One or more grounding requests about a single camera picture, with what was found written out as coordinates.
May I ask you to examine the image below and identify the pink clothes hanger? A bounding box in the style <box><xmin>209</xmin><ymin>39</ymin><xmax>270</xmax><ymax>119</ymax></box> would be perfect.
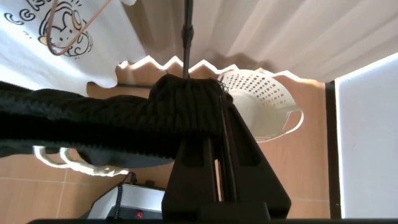
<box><xmin>45</xmin><ymin>0</ymin><xmax>113</xmax><ymax>57</ymax></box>

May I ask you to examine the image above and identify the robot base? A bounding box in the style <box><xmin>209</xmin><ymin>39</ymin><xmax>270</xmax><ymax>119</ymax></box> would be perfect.
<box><xmin>86</xmin><ymin>182</ymin><xmax>166</xmax><ymax>220</ymax></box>

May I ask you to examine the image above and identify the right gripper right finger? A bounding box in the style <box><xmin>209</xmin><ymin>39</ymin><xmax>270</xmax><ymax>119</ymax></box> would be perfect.
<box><xmin>218</xmin><ymin>95</ymin><xmax>292</xmax><ymax>218</ymax></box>

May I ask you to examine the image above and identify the white printed shirt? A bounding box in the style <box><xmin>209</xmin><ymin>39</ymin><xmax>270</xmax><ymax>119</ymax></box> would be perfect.
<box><xmin>0</xmin><ymin>0</ymin><xmax>147</xmax><ymax>96</ymax></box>

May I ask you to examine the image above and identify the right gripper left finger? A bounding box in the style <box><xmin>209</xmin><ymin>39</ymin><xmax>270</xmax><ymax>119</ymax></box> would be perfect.
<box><xmin>161</xmin><ymin>136</ymin><xmax>220</xmax><ymax>218</ymax></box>

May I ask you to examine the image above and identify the black garment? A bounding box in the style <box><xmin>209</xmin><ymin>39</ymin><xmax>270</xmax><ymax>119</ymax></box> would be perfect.
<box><xmin>0</xmin><ymin>73</ymin><xmax>234</xmax><ymax>179</ymax></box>

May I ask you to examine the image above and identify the white laundry basket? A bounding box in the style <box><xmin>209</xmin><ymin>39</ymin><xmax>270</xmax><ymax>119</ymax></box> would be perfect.
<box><xmin>217</xmin><ymin>68</ymin><xmax>305</xmax><ymax>144</ymax></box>

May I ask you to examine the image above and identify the black clothes rack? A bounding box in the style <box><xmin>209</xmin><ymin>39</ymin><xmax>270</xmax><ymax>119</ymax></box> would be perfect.
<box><xmin>118</xmin><ymin>0</ymin><xmax>195</xmax><ymax>90</ymax></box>

